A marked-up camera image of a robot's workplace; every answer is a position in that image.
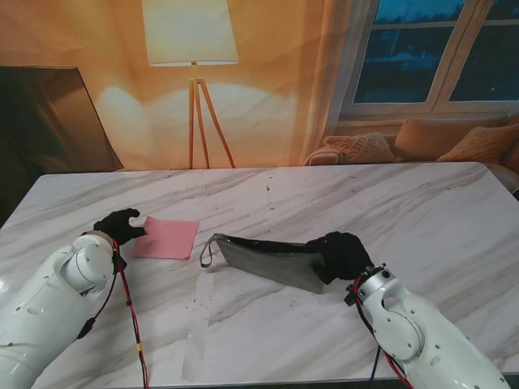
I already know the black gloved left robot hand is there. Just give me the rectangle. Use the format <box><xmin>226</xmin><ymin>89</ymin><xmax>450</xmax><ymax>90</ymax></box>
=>
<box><xmin>92</xmin><ymin>207</ymin><xmax>148</xmax><ymax>246</ymax></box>

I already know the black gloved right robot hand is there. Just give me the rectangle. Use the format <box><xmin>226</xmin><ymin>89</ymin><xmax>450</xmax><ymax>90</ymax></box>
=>
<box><xmin>304</xmin><ymin>231</ymin><xmax>373</xmax><ymax>285</ymax></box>

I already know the pink cloth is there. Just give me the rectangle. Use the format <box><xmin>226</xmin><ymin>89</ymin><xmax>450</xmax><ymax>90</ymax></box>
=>
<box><xmin>130</xmin><ymin>216</ymin><xmax>200</xmax><ymax>262</ymax></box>

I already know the grey felt pouch with strap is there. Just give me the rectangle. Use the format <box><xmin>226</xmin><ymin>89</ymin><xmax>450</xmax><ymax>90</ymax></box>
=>
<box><xmin>199</xmin><ymin>233</ymin><xmax>325</xmax><ymax>295</ymax></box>

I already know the printed living room backdrop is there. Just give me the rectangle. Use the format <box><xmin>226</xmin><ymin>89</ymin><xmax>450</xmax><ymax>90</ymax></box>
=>
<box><xmin>0</xmin><ymin>0</ymin><xmax>519</xmax><ymax>230</ymax></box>

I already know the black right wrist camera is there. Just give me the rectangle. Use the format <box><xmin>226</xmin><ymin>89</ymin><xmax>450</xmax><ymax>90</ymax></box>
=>
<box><xmin>344</xmin><ymin>283</ymin><xmax>361</xmax><ymax>307</ymax></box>

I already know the red black right arm cable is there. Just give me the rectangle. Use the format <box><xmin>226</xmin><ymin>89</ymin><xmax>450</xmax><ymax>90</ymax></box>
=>
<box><xmin>351</xmin><ymin>275</ymin><xmax>414</xmax><ymax>389</ymax></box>

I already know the red black arm cable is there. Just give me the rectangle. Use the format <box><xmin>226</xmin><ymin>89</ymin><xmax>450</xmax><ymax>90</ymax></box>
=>
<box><xmin>76</xmin><ymin>238</ymin><xmax>151</xmax><ymax>389</ymax></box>
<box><xmin>351</xmin><ymin>275</ymin><xmax>414</xmax><ymax>389</ymax></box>

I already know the red black left arm cable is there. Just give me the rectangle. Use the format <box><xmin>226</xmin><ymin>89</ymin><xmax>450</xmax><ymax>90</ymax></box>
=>
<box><xmin>76</xmin><ymin>238</ymin><xmax>151</xmax><ymax>389</ymax></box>

